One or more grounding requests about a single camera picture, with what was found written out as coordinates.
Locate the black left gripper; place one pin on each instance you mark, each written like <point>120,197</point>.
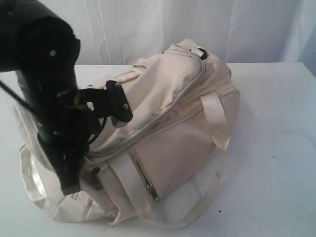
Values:
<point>76,119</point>

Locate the beige duffel bag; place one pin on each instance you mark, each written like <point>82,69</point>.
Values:
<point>159,167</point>

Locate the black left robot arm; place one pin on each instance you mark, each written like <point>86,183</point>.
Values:
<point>43,49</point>

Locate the white background curtain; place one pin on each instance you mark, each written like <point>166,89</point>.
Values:
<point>237,31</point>

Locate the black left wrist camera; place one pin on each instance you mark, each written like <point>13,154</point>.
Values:
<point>121,107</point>

